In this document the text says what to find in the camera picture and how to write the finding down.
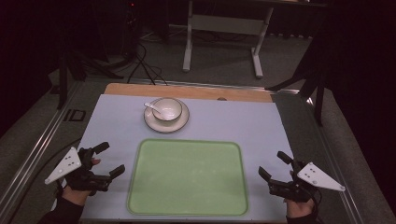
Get white bowl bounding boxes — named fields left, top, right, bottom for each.
left=151, top=97, right=184, bottom=122

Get black floor cables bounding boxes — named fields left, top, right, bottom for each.
left=126, top=41, right=169, bottom=86

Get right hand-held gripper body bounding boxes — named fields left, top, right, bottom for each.
left=266, top=159, right=347, bottom=203

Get person's right hand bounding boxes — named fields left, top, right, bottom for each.
left=285, top=169, right=316, bottom=219

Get white saucer plate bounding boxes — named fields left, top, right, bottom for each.
left=143, top=98, right=191, bottom=134

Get white metal table frame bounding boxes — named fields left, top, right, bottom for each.
left=182, top=0, right=328, bottom=79

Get light blue table mat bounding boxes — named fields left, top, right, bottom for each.
left=78, top=93, right=296, bottom=223

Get white spoon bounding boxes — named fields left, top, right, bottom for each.
left=143, top=102, right=164, bottom=118

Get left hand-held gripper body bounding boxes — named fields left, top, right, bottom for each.
left=44, top=147, right=112, bottom=192

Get dark equipment rack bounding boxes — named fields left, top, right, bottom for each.
left=122, top=0, right=140, bottom=62

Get black tripod stand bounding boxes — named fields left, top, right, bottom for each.
left=264, top=27, right=332, bottom=127
left=46, top=43, right=125, bottom=110

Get metal rail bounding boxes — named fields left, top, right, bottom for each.
left=0, top=80, right=84, bottom=218
left=129, top=78, right=301, bottom=94
left=304, top=95, right=365, bottom=224

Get person's left hand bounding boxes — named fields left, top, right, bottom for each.
left=61, top=158, right=102, bottom=207

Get green tray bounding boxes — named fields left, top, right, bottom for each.
left=126, top=137, right=249, bottom=217

